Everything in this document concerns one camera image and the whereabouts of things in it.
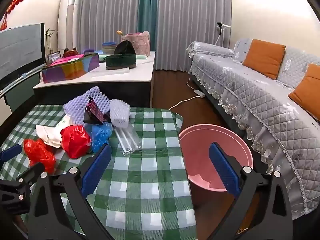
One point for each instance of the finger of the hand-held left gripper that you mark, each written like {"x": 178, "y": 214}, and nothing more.
{"x": 31, "y": 172}
{"x": 10, "y": 152}

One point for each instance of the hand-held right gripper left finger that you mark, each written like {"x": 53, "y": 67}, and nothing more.
{"x": 96, "y": 172}

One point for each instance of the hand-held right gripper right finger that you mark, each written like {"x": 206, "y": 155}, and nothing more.
{"x": 223, "y": 170}

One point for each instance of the small red plastic bag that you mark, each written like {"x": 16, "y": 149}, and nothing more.
{"x": 37, "y": 152}

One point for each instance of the pink plastic basin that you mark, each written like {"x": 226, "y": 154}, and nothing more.
{"x": 200, "y": 142}

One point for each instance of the black and red packet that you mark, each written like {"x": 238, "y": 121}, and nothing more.
{"x": 93, "y": 110}

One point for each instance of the purple foam net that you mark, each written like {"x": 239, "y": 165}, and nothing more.
{"x": 75, "y": 107}

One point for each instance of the blue plastic bag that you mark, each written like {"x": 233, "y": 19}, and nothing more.
{"x": 100, "y": 135}

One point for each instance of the large red plastic bag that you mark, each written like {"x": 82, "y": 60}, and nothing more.
{"x": 75, "y": 140}

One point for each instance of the white crumpled paper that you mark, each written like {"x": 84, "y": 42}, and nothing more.
{"x": 47, "y": 132}

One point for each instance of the green checked tablecloth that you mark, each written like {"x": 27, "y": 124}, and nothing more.
{"x": 140, "y": 180}

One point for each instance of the clear plastic tube pack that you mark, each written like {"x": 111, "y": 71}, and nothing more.
{"x": 128, "y": 140}

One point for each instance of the green cabinet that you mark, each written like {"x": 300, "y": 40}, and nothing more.
{"x": 20, "y": 92}

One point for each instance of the white foam net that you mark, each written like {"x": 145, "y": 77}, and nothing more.
{"x": 120, "y": 112}

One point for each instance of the sofa with grey quilted cover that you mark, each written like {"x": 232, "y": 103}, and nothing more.
{"x": 250, "y": 100}

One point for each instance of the white tube with blue bead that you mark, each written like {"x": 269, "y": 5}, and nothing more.
{"x": 23, "y": 75}

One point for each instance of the white power strip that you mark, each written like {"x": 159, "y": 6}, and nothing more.
{"x": 198, "y": 93}

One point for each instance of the multicoloured rectangular box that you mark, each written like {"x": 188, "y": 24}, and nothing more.
{"x": 70, "y": 70}

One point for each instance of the flat screen television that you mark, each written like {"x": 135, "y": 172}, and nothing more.
{"x": 17, "y": 50}

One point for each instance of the white-topped dark coffee table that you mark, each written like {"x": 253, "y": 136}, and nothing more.
{"x": 125, "y": 73}

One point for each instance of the pink flat box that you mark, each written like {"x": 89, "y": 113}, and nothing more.
{"x": 65, "y": 60}

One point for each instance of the dark green round box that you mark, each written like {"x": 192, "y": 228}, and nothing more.
{"x": 120, "y": 61}

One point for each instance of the orange cushion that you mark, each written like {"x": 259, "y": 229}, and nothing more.
{"x": 263, "y": 57}
{"x": 307, "y": 92}

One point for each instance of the orange teapot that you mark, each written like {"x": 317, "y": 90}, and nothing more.
{"x": 69, "y": 52}

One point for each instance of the bamboo plant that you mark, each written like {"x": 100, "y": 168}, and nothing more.
{"x": 48, "y": 40}

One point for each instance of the pale green sheet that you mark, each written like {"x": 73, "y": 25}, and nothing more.
{"x": 142, "y": 57}

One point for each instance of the stack of coloured bowls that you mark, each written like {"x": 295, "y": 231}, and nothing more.
{"x": 108, "y": 47}

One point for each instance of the black hat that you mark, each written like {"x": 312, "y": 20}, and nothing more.
{"x": 125, "y": 47}

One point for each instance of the pink lace basket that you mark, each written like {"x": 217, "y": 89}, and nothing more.
{"x": 142, "y": 45}

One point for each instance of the white stand with black head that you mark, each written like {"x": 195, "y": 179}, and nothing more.
{"x": 220, "y": 27}

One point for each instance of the white standing air conditioner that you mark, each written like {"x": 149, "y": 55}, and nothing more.
{"x": 68, "y": 17}

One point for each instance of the grey curtain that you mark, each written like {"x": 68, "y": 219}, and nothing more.
{"x": 192, "y": 25}
{"x": 107, "y": 10}

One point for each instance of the teal curtain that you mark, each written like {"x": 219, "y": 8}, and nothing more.
{"x": 147, "y": 15}

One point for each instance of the small photo frame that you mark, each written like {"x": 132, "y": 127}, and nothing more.
{"x": 53, "y": 57}

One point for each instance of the red wall decoration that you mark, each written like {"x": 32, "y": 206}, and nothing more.
{"x": 15, "y": 2}

